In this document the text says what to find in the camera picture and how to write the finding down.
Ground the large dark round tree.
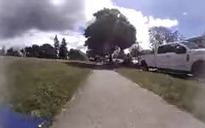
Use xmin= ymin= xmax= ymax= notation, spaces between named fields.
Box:
xmin=83 ymin=7 xmax=138 ymax=63

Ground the grey concrete path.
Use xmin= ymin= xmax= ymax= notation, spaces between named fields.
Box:
xmin=52 ymin=67 xmax=205 ymax=128

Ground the row of distant trees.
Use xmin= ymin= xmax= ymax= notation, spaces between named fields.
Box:
xmin=4 ymin=34 xmax=89 ymax=62

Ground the bare branchy tree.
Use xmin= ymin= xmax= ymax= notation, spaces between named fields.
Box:
xmin=148 ymin=25 xmax=184 ymax=54

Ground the narrow grass strip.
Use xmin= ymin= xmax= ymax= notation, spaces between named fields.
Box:
xmin=115 ymin=66 xmax=205 ymax=126

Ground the white pickup truck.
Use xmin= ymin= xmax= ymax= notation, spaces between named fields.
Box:
xmin=139 ymin=42 xmax=205 ymax=80

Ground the wide grass lawn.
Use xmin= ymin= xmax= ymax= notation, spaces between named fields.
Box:
xmin=0 ymin=54 xmax=94 ymax=128

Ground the building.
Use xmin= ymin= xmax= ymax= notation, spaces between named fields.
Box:
xmin=185 ymin=33 xmax=205 ymax=50

